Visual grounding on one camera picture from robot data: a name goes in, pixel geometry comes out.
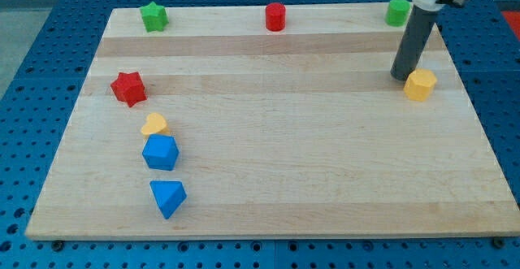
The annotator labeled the yellow heart block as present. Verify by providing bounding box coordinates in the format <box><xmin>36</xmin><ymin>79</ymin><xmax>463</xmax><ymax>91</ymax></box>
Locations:
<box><xmin>141</xmin><ymin>112</ymin><xmax>171</xmax><ymax>139</ymax></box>

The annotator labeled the wooden board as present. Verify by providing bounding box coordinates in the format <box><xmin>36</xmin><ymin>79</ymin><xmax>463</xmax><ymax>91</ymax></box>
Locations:
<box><xmin>25</xmin><ymin>2</ymin><xmax>519</xmax><ymax>241</ymax></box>

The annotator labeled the blue cube block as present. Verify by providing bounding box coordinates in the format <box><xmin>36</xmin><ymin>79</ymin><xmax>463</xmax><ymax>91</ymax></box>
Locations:
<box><xmin>141</xmin><ymin>134</ymin><xmax>180</xmax><ymax>171</ymax></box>

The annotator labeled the red cylinder block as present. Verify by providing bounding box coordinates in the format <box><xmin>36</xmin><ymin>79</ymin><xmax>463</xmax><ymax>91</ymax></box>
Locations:
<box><xmin>265</xmin><ymin>2</ymin><xmax>286</xmax><ymax>32</ymax></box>

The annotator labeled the blue triangle block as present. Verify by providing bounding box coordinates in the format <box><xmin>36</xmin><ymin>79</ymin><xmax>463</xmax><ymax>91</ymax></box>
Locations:
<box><xmin>149</xmin><ymin>180</ymin><xmax>187</xmax><ymax>219</ymax></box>

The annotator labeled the red star block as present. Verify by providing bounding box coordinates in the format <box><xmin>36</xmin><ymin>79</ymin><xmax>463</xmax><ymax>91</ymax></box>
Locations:
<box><xmin>110</xmin><ymin>72</ymin><xmax>147</xmax><ymax>107</ymax></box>

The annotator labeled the green star block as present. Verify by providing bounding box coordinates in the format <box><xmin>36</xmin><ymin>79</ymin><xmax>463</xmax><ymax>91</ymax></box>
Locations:
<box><xmin>139</xmin><ymin>2</ymin><xmax>169</xmax><ymax>32</ymax></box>

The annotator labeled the yellow hexagon block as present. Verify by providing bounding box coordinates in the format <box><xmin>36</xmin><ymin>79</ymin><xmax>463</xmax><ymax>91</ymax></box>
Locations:
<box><xmin>403</xmin><ymin>68</ymin><xmax>437</xmax><ymax>102</ymax></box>

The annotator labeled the green cylinder block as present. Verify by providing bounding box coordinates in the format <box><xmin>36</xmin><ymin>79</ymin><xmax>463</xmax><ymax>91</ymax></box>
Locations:
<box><xmin>385</xmin><ymin>0</ymin><xmax>411</xmax><ymax>27</ymax></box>

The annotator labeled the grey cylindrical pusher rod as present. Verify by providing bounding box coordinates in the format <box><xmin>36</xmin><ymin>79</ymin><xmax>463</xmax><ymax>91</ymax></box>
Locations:
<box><xmin>391</xmin><ymin>5</ymin><xmax>438</xmax><ymax>81</ymax></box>

